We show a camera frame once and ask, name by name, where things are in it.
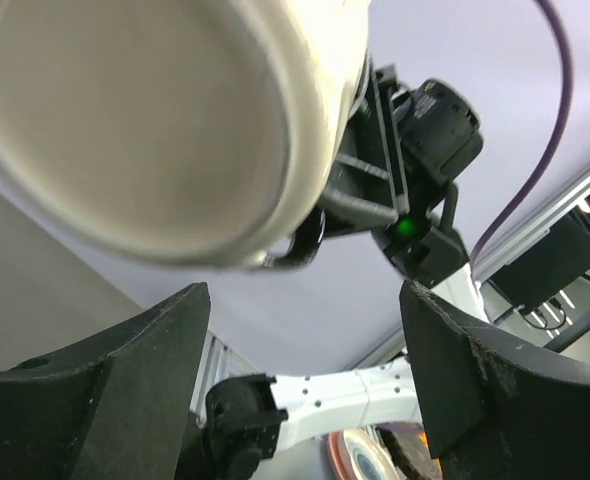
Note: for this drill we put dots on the red patterned small bowl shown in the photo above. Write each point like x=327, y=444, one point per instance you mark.
x=354, y=455

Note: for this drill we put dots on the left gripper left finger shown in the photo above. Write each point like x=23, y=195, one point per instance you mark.
x=112, y=406

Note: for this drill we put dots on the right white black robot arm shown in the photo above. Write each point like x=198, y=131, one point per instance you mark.
x=251, y=418

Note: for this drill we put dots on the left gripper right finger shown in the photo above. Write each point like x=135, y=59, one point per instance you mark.
x=494, y=406

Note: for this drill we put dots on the cream beige mug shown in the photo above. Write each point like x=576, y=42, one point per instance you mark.
x=191, y=133

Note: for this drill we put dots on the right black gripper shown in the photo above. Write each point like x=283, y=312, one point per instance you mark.
x=367, y=189

